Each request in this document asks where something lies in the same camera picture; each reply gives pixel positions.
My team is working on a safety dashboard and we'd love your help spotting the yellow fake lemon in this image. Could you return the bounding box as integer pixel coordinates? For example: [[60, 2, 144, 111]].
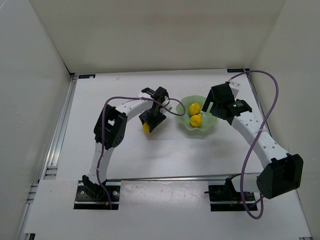
[[188, 102, 202, 117]]

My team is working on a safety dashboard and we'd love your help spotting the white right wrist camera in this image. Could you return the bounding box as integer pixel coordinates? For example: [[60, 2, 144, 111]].
[[226, 80, 241, 98]]

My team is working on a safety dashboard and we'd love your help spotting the blue corner label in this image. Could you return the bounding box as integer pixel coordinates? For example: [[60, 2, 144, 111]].
[[226, 68, 250, 73], [78, 74, 96, 79]]

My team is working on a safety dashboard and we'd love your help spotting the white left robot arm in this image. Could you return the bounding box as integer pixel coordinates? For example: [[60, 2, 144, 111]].
[[82, 86, 169, 201]]

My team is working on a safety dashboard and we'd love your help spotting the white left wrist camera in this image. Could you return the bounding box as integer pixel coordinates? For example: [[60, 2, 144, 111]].
[[159, 100, 173, 114]]

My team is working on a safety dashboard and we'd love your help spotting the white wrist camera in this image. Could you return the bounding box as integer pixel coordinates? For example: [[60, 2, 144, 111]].
[[159, 100, 173, 114], [226, 80, 241, 98]]

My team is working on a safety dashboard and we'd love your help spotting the left blue corner label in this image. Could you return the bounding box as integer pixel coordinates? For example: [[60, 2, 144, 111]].
[[78, 74, 96, 79]]

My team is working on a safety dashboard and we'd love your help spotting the front aluminium rail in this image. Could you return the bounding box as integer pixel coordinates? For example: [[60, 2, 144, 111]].
[[106, 173, 261, 182]]

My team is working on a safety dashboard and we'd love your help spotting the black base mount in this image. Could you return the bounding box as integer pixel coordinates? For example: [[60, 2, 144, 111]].
[[204, 177, 246, 212], [73, 181, 121, 211]]

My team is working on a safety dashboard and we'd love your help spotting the green glass fruit bowl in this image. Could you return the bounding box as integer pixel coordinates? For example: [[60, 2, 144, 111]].
[[176, 95, 218, 132]]

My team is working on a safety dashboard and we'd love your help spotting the right blue corner label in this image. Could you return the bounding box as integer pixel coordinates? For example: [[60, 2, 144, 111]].
[[226, 68, 250, 73]]

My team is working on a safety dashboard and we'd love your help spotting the yellow fake pear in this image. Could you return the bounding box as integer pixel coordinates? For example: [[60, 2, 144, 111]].
[[189, 113, 203, 128]]

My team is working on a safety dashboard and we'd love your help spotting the aluminium side rail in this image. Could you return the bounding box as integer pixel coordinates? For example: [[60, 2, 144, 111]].
[[244, 69, 288, 161], [40, 73, 78, 180]]

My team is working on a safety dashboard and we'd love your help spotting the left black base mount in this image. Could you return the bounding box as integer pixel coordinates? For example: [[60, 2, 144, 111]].
[[73, 181, 121, 211]]

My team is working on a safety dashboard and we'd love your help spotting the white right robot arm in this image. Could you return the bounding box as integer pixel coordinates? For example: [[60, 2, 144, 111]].
[[202, 82, 304, 199]]

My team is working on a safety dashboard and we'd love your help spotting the right aluminium side rail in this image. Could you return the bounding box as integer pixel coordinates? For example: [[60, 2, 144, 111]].
[[244, 69, 288, 161]]

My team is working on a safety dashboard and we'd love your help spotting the left aluminium side rail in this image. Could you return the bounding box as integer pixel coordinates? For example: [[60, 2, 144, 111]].
[[40, 73, 78, 180]]

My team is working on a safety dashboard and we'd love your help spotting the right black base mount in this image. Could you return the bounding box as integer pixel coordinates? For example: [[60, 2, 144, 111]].
[[204, 177, 246, 212]]

